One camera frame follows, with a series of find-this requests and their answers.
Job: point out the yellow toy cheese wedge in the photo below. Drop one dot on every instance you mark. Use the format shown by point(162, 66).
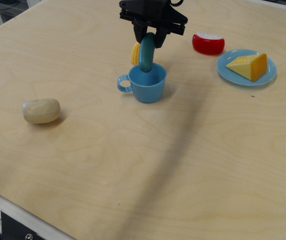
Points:
point(252, 67)

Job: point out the beige toy potato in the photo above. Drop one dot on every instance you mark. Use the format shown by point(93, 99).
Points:
point(41, 111)

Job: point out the blue plastic cup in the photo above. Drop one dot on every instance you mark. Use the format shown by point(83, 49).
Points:
point(147, 87)

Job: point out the yellow toy corn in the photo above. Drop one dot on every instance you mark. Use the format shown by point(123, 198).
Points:
point(135, 53)

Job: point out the aluminium table frame rail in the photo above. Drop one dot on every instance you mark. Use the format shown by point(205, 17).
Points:
point(36, 224)

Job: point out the green toy cucumber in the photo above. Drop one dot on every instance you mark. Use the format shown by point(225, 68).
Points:
point(146, 53)

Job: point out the red toy cheese wheel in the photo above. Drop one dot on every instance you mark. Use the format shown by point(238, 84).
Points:
point(208, 44)

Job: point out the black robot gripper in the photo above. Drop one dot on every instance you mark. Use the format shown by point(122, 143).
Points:
point(158, 14)

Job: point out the black corner bracket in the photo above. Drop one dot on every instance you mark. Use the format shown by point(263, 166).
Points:
point(12, 229)

